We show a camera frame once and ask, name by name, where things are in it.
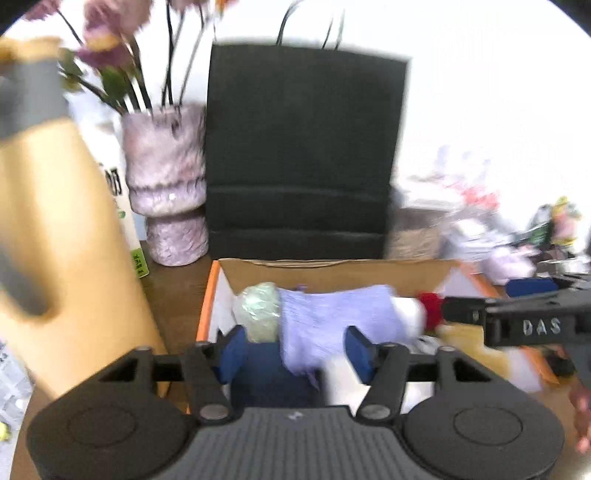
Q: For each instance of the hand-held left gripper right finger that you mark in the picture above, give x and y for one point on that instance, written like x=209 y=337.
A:
x=358 y=353

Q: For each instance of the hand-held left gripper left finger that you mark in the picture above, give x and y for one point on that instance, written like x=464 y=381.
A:
x=233 y=351

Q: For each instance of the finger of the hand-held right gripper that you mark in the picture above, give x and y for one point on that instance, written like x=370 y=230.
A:
x=464 y=310
x=531 y=287

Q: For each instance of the white and yellow plush toy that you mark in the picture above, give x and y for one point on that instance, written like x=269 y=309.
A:
x=461 y=339

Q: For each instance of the red fabric rose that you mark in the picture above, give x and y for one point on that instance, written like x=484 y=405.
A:
x=430 y=309

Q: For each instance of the bubble wrap bundle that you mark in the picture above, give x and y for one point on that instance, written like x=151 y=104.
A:
x=258 y=314

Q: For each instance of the navy zip pouch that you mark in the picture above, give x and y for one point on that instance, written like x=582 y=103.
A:
x=272 y=381

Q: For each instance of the red cardboard box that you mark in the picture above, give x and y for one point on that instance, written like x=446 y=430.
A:
x=346 y=273

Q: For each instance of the person's right hand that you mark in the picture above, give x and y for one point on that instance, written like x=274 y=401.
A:
x=582 y=420

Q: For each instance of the purple fluffy scrunchie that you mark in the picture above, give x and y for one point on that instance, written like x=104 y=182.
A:
x=510 y=265

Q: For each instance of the yellow pink snack bag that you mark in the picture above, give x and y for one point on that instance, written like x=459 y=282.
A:
x=565 y=221

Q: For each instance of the clear plastic container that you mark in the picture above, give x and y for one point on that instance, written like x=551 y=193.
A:
x=413 y=235

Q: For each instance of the white and green carton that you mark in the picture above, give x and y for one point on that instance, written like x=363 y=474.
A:
x=121 y=194

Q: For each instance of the yellow thermos jug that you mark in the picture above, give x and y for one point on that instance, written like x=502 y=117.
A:
x=60 y=230

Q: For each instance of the black paper bag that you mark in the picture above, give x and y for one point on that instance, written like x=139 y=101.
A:
x=300 y=138

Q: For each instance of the vase with dried roses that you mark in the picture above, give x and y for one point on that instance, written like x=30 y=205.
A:
x=106 y=50

